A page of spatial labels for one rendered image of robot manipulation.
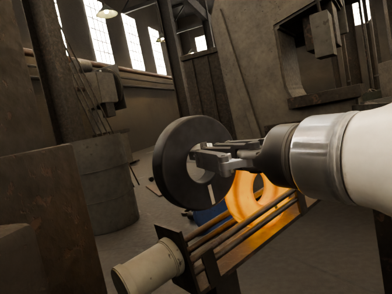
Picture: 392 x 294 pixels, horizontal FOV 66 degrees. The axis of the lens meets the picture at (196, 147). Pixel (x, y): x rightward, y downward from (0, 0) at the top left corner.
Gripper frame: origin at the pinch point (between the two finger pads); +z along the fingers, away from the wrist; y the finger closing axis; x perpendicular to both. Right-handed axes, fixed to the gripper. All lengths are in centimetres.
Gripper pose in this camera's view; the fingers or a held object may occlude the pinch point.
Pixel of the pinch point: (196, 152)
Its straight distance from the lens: 49.1
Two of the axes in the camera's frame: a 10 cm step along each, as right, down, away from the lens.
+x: -1.7, -9.8, -1.3
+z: -6.0, 0.0, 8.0
